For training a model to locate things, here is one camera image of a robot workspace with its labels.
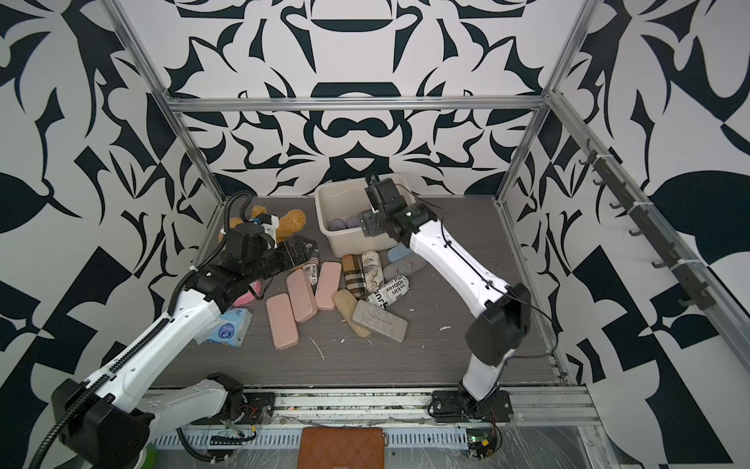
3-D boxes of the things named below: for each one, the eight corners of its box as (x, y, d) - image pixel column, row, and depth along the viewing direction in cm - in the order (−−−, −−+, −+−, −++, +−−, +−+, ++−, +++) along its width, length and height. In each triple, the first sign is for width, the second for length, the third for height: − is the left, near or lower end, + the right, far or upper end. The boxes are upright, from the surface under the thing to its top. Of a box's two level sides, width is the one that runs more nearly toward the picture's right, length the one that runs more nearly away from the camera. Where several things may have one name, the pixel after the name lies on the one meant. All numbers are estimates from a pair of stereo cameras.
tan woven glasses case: (359, 342, 85) (359, 338, 82) (332, 299, 94) (331, 294, 91) (376, 331, 87) (376, 326, 85) (348, 289, 96) (347, 284, 93)
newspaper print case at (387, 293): (380, 312, 91) (380, 307, 88) (369, 299, 94) (369, 294, 91) (412, 288, 96) (413, 282, 93) (400, 276, 99) (401, 270, 96)
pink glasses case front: (277, 353, 84) (274, 349, 82) (267, 303, 94) (265, 299, 92) (300, 344, 86) (298, 340, 84) (288, 296, 96) (286, 291, 93)
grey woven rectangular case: (352, 325, 89) (350, 316, 84) (359, 307, 93) (359, 297, 88) (403, 344, 86) (405, 335, 81) (409, 324, 89) (411, 315, 84)
